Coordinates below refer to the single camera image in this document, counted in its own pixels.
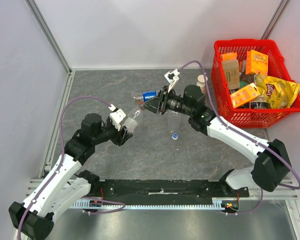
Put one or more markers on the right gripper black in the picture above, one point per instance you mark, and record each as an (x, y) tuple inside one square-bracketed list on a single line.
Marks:
[(160, 101)]

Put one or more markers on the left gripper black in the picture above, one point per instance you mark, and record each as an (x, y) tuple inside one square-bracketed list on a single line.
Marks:
[(124, 136)]

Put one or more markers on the red label water bottle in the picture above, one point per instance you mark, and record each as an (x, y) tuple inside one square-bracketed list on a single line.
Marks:
[(134, 118)]

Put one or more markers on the blue white Pocari cap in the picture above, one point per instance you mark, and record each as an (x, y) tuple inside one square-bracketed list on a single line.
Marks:
[(175, 136)]

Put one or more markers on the clear Pocari Sweat bottle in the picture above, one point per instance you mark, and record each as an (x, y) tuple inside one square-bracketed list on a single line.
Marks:
[(173, 122)]

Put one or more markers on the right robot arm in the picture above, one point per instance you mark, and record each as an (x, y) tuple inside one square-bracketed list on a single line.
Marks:
[(270, 159)]

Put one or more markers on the Pepsi bottle blue label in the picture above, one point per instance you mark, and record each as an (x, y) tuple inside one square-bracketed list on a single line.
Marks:
[(143, 96)]

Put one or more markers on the beige nozzle bottle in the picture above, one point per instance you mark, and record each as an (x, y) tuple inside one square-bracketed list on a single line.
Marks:
[(201, 83)]

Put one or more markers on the red plastic basket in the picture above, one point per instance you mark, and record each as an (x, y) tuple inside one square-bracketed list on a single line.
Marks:
[(241, 117)]

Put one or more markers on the brown cardboard box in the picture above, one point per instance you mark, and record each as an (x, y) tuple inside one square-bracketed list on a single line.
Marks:
[(232, 74)]

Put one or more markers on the small orange box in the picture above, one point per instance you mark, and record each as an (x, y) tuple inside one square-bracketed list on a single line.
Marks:
[(228, 56)]

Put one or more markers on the orange snack box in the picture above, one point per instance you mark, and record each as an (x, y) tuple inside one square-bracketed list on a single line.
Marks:
[(244, 95)]

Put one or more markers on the dark jar in basket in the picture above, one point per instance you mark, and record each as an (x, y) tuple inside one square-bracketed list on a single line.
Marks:
[(259, 103)]

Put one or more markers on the orange Sugar Daddy box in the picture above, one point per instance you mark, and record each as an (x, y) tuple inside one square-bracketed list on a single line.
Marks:
[(256, 63)]

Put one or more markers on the yellow Lays chip bag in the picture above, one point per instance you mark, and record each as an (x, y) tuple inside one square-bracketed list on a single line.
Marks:
[(279, 93)]

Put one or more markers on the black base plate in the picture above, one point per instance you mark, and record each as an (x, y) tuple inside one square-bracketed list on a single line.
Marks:
[(164, 191)]

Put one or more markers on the slotted cable duct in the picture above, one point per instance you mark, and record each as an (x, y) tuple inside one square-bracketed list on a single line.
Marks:
[(89, 205)]

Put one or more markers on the aluminium frame rail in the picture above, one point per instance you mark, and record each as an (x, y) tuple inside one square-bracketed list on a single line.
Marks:
[(48, 34)]

